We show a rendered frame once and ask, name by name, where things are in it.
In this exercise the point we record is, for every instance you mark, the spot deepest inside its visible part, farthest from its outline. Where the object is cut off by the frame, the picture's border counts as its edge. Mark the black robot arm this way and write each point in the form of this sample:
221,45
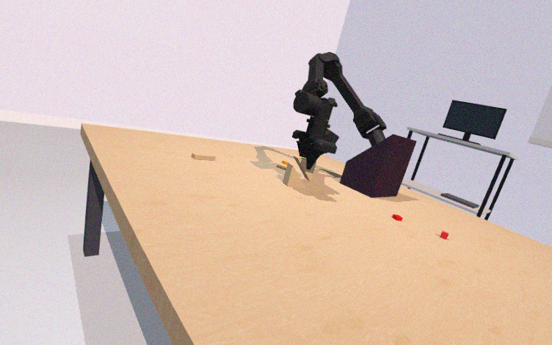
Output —
309,100

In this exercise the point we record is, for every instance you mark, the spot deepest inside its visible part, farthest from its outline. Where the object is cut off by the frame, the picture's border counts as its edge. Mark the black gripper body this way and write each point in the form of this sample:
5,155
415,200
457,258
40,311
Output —
315,135

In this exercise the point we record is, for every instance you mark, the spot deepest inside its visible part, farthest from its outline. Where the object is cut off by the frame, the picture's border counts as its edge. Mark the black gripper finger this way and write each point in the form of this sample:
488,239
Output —
312,156
302,147

